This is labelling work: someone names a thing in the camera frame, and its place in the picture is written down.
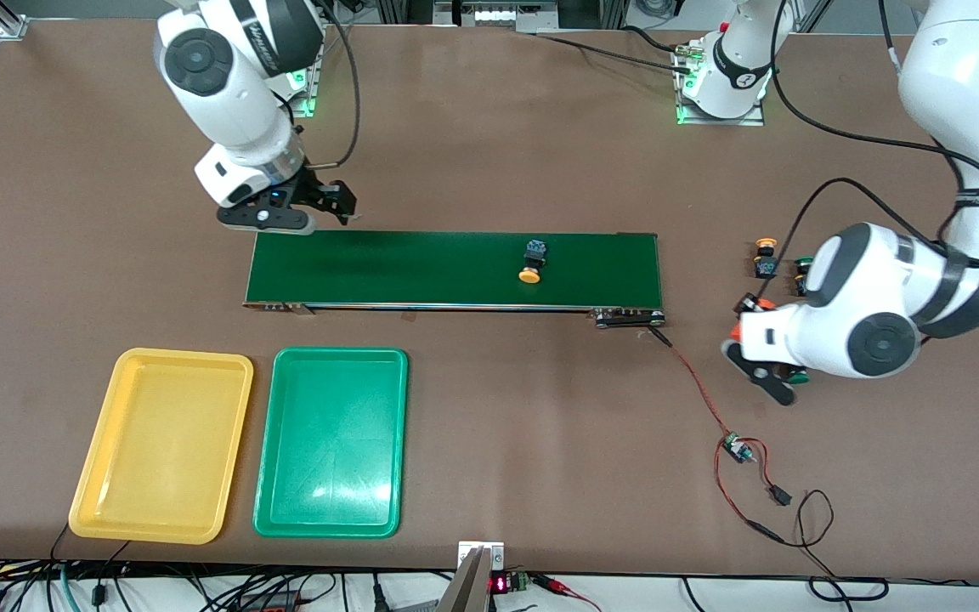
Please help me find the orange cylinder battery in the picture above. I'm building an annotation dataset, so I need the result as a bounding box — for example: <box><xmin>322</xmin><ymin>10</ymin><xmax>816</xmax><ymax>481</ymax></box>
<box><xmin>729</xmin><ymin>297</ymin><xmax>772</xmax><ymax>341</ymax></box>

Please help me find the green conveyor belt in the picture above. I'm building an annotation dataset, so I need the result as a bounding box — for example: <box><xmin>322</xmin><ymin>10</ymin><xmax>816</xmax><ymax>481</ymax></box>
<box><xmin>243</xmin><ymin>228</ymin><xmax>667</xmax><ymax>329</ymax></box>

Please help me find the green plastic tray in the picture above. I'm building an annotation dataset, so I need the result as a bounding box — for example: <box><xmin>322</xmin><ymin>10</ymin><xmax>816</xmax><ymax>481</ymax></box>
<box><xmin>252</xmin><ymin>347</ymin><xmax>410</xmax><ymax>539</ymax></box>

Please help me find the lit metal equipment unit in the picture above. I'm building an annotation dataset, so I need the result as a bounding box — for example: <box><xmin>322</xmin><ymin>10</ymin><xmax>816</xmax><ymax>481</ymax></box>
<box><xmin>434</xmin><ymin>0</ymin><xmax>558</xmax><ymax>33</ymax></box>

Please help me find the yellow plastic tray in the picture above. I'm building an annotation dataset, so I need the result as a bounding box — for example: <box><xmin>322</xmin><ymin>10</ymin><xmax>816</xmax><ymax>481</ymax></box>
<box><xmin>69</xmin><ymin>347</ymin><xmax>254</xmax><ymax>545</ymax></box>

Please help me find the red clip lead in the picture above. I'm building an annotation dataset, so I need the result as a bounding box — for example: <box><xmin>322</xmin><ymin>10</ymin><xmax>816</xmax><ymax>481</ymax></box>
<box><xmin>532</xmin><ymin>574</ymin><xmax>605</xmax><ymax>612</ymax></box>

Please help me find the red and black wire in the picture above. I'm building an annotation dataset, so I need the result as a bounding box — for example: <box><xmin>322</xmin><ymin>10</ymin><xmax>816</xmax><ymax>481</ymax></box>
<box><xmin>647</xmin><ymin>326</ymin><xmax>796</xmax><ymax>545</ymax></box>

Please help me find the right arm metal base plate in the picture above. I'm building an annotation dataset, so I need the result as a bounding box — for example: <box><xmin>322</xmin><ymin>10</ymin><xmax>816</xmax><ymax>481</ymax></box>
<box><xmin>286</xmin><ymin>25</ymin><xmax>325</xmax><ymax>118</ymax></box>

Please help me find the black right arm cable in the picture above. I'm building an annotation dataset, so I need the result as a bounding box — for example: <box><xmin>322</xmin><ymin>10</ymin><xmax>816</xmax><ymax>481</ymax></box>
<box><xmin>298</xmin><ymin>0</ymin><xmax>363</xmax><ymax>171</ymax></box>

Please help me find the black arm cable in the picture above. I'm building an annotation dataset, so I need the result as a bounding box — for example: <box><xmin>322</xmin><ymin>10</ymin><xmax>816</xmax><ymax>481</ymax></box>
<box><xmin>298</xmin><ymin>0</ymin><xmax>363</xmax><ymax>171</ymax></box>
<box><xmin>744</xmin><ymin>0</ymin><xmax>979</xmax><ymax>298</ymax></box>

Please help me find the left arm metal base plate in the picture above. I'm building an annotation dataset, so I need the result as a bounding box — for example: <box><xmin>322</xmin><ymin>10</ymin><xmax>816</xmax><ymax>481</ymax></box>
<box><xmin>675</xmin><ymin>42</ymin><xmax>767</xmax><ymax>127</ymax></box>

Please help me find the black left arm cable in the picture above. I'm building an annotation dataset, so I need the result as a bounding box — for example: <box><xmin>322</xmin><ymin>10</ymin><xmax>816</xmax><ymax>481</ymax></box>
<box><xmin>744</xmin><ymin>0</ymin><xmax>979</xmax><ymax>298</ymax></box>

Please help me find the thin black looped cable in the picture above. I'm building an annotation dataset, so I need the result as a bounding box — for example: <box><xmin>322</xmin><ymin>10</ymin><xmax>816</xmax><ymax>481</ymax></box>
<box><xmin>795</xmin><ymin>489</ymin><xmax>890</xmax><ymax>603</ymax></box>

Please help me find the black cable across table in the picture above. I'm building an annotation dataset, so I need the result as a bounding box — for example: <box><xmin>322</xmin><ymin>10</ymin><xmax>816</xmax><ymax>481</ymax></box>
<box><xmin>532</xmin><ymin>24</ymin><xmax>699</xmax><ymax>77</ymax></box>

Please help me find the tangle of black cables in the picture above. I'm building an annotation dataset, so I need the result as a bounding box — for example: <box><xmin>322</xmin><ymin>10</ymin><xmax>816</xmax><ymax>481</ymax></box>
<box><xmin>0</xmin><ymin>557</ymin><xmax>456</xmax><ymax>612</ymax></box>

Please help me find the teal cable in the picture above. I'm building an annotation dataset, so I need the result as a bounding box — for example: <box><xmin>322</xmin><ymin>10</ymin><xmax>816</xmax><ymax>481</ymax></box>
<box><xmin>56</xmin><ymin>565</ymin><xmax>82</xmax><ymax>612</ymax></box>

